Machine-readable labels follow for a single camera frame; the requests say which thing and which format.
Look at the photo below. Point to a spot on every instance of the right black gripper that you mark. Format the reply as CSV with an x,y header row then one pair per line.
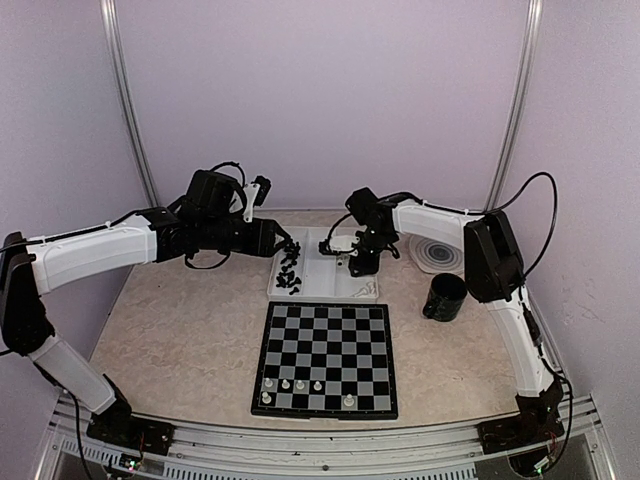
x,y
366,267

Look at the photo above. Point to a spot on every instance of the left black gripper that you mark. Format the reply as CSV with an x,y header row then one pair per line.
x,y
262,242

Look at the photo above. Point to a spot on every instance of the black and silver chessboard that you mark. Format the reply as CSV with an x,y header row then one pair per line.
x,y
347,347

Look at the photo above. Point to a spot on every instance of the white bishop first row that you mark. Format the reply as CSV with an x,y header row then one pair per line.
x,y
349,399

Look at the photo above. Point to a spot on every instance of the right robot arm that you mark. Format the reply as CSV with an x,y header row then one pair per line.
x,y
494,275

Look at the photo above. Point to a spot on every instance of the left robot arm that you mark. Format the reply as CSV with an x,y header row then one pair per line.
x,y
217,213

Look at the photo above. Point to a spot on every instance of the white plastic divided tray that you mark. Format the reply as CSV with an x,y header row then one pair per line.
x,y
325,279

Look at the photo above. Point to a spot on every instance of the white plate with rings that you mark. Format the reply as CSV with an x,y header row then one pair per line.
x,y
433,257

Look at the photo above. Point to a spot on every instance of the dark green mug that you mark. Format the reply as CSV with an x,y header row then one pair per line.
x,y
447,293

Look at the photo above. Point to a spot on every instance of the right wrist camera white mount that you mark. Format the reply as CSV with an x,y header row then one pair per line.
x,y
339,245

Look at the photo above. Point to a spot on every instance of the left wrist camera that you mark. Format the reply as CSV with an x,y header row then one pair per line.
x,y
255,193

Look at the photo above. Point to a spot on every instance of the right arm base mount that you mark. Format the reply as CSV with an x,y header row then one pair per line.
x,y
511,433

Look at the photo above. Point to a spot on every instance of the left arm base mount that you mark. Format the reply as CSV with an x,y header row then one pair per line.
x,y
134,433

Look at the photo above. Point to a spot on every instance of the right aluminium frame post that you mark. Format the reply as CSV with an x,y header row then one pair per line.
x,y
518,103

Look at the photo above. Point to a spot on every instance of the aluminium frame post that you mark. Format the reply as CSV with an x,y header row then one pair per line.
x,y
518,103
116,51

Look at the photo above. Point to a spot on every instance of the left aluminium frame post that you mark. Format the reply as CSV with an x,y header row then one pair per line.
x,y
116,51

